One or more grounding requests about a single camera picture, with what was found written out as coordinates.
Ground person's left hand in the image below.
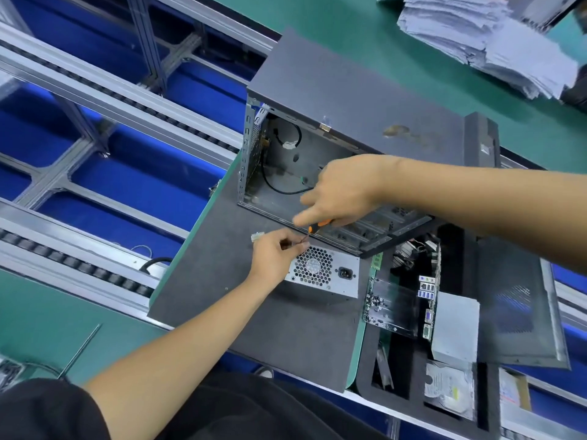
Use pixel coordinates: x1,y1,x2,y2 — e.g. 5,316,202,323
245,228,312,290

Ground person's right hand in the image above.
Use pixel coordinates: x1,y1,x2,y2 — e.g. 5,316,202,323
292,153,401,231

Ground orange-handled screwdriver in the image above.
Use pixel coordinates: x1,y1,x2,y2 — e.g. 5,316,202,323
279,222,334,248

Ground silver power supply unit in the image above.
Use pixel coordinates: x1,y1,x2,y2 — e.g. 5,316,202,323
281,243,363,299

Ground person's left forearm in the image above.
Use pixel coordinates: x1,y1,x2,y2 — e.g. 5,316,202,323
81,277,271,440

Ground person's right forearm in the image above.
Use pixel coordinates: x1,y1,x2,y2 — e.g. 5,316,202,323
385,155,587,266

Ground person's black trousers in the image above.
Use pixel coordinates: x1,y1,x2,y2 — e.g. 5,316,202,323
155,370,387,440

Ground person's black shirt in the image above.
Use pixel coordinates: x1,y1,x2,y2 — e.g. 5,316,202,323
0,377,112,440

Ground dark grey foam mat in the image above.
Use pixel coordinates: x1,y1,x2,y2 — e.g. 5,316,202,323
147,149,372,393

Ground processor cooler with fan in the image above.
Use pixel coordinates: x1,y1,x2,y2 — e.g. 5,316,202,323
393,237,433,277

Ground grey computer tower case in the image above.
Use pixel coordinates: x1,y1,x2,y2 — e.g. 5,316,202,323
237,29,502,259

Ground clear plastic tray with screws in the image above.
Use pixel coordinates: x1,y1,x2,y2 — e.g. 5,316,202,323
363,274,424,337

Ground green motherboard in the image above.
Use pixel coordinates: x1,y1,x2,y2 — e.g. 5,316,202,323
361,232,442,341

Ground silver optical drive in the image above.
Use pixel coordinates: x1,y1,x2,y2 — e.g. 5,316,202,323
430,292,482,369

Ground black foam tray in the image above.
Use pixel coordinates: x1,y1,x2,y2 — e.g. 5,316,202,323
355,222,502,440

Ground dark grey case side panel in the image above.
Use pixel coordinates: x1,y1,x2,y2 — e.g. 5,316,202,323
474,236,570,370

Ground stack of white papers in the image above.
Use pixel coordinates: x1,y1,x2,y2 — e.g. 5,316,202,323
377,0,581,101

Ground silver hard drive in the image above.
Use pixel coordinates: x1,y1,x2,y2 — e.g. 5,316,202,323
423,361,477,424

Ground hard disk drive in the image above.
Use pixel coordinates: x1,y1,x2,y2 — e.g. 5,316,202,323
499,368,534,414

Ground clear plastic screw box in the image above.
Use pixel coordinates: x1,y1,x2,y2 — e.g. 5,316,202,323
0,356,25,391

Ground aluminium conveyor frame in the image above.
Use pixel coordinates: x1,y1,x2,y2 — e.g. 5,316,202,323
0,0,587,440

